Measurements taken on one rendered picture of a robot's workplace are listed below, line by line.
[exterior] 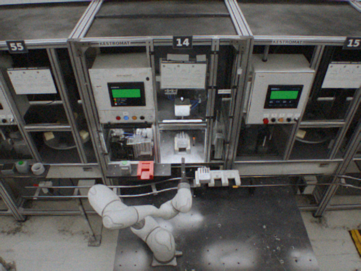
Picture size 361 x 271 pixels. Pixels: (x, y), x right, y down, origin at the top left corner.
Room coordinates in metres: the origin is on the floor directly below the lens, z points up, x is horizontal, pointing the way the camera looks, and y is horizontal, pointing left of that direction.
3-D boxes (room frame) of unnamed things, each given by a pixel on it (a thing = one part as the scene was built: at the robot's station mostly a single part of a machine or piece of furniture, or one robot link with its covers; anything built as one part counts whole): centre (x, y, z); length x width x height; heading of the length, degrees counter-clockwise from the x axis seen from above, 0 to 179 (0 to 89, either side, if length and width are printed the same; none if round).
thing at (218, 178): (1.65, -0.31, 0.84); 0.36 x 0.14 x 0.10; 91
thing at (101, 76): (1.89, 0.40, 1.60); 0.42 x 0.29 x 0.46; 91
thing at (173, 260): (1.07, 0.10, 0.71); 0.22 x 0.18 x 0.06; 91
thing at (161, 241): (1.08, 0.13, 0.85); 0.18 x 0.16 x 0.22; 43
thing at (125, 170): (1.69, 0.45, 0.97); 0.08 x 0.08 x 0.12; 1
